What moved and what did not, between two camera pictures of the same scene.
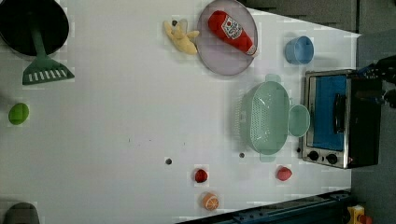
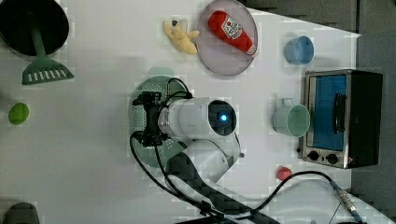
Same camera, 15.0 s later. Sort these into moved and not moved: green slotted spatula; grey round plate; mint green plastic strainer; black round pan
Moved: mint green plastic strainer
Not moved: grey round plate; green slotted spatula; black round pan
